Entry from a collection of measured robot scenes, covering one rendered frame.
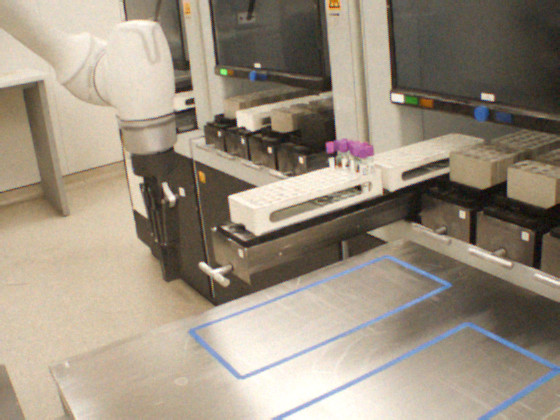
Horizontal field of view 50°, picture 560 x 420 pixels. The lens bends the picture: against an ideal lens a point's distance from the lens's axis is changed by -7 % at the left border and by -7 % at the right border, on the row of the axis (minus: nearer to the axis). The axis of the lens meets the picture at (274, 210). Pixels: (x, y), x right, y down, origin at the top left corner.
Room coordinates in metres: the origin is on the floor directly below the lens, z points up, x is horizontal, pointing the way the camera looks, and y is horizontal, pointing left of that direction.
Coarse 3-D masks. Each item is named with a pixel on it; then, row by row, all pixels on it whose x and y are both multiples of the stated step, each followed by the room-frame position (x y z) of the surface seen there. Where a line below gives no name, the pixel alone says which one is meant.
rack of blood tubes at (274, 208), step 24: (336, 168) 1.26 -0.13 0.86; (264, 192) 1.15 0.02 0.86; (288, 192) 1.14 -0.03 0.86; (312, 192) 1.12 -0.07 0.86; (336, 192) 1.22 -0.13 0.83; (360, 192) 1.20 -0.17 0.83; (240, 216) 1.11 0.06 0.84; (264, 216) 1.07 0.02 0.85; (288, 216) 1.16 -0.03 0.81; (312, 216) 1.12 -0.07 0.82
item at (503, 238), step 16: (496, 208) 1.06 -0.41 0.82; (512, 208) 1.04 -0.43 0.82; (480, 224) 1.07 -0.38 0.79; (496, 224) 1.04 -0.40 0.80; (512, 224) 1.00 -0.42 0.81; (528, 224) 0.98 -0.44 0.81; (544, 224) 0.99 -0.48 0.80; (480, 240) 1.07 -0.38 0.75; (496, 240) 1.03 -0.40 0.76; (512, 240) 1.00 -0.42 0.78; (528, 240) 0.97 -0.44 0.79; (480, 256) 1.01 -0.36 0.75; (496, 256) 1.00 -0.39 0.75; (512, 256) 1.00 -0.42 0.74; (528, 256) 0.97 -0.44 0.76
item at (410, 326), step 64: (384, 256) 0.91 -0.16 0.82; (192, 320) 0.77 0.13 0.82; (256, 320) 0.75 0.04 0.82; (320, 320) 0.73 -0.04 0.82; (384, 320) 0.71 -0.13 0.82; (448, 320) 0.69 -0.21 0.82; (512, 320) 0.67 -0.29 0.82; (64, 384) 0.63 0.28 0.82; (128, 384) 0.62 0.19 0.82; (192, 384) 0.61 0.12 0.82; (256, 384) 0.60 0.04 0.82; (320, 384) 0.59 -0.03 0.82; (384, 384) 0.57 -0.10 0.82; (448, 384) 0.56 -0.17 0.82; (512, 384) 0.54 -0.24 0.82
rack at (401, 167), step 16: (416, 144) 1.38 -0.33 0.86; (432, 144) 1.37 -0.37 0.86; (448, 144) 1.36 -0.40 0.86; (464, 144) 1.35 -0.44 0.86; (384, 160) 1.28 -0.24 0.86; (400, 160) 1.28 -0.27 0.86; (416, 160) 1.26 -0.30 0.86; (432, 160) 1.28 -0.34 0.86; (448, 160) 1.35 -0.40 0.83; (384, 176) 1.23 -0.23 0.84; (400, 176) 1.23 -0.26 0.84; (416, 176) 1.32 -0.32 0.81; (432, 176) 1.28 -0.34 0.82
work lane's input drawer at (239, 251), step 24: (384, 192) 1.21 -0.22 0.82; (408, 192) 1.23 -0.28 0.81; (336, 216) 1.14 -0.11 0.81; (360, 216) 1.15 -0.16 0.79; (384, 216) 1.18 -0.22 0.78; (408, 216) 1.22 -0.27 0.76; (216, 240) 1.13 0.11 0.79; (240, 240) 1.05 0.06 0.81; (264, 240) 1.06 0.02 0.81; (288, 240) 1.07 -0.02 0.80; (312, 240) 1.10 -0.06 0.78; (336, 240) 1.12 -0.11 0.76; (240, 264) 1.05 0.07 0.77; (264, 264) 1.04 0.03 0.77
